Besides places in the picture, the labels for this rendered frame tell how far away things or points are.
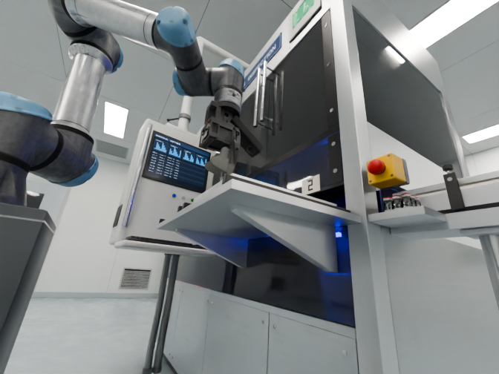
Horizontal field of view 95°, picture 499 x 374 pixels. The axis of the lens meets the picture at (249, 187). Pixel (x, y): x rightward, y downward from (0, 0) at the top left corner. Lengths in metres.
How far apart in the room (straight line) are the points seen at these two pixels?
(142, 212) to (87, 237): 4.59
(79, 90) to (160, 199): 0.77
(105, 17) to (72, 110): 0.24
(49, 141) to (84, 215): 5.35
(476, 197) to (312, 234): 0.37
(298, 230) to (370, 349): 0.31
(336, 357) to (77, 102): 0.96
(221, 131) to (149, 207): 0.91
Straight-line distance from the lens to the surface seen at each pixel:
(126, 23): 0.72
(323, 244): 0.69
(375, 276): 0.68
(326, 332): 0.78
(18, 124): 0.64
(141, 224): 1.37
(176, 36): 0.61
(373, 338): 0.69
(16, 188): 0.61
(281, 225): 0.59
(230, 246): 1.07
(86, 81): 0.85
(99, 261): 5.91
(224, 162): 0.55
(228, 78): 0.67
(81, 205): 6.04
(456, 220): 0.73
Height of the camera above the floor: 0.72
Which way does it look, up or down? 20 degrees up
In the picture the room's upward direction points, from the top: 4 degrees clockwise
